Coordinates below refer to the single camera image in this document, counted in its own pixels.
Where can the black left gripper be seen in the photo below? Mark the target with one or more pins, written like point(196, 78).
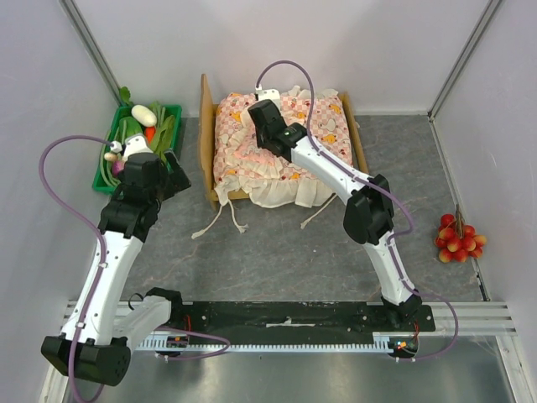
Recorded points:
point(175, 180)

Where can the wooden pet bed frame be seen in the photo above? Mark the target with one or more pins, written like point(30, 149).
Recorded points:
point(206, 138)

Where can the pink checkered duck mattress cover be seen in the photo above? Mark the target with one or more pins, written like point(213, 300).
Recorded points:
point(328, 124)

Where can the pink frilled pillow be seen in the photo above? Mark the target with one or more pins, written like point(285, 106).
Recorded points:
point(237, 154)

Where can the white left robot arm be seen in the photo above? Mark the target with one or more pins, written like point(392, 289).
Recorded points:
point(93, 344)

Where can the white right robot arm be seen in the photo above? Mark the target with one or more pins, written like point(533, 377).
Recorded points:
point(368, 218)

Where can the green toy leafy vegetable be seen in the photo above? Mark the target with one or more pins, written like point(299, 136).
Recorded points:
point(165, 127)

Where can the orange toy carrot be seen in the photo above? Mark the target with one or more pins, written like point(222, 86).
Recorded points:
point(149, 133)

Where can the green plastic crate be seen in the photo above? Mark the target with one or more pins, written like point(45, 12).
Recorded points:
point(122, 112)

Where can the purple toy onion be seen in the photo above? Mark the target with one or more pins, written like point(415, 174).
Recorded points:
point(117, 167)

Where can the toy mushroom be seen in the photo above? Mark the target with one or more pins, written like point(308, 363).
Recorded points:
point(111, 156)

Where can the green toy bok choy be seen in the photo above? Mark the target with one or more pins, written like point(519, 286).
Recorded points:
point(128, 127)

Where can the green toy long beans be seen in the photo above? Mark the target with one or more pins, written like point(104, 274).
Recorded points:
point(105, 163)

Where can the white toy radish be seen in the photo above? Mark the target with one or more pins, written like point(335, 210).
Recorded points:
point(144, 115)

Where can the red toy cherry bunch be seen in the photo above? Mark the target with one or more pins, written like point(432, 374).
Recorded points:
point(458, 241)

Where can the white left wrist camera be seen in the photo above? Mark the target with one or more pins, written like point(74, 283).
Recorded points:
point(136, 144)

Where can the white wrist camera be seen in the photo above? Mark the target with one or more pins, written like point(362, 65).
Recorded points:
point(266, 94)
point(136, 144)

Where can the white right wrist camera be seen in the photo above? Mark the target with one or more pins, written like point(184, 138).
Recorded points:
point(266, 94)

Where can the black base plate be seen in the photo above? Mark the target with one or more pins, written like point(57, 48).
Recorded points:
point(296, 322)

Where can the grey slotted cable duct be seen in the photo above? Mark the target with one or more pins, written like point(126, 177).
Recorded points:
point(165, 342)

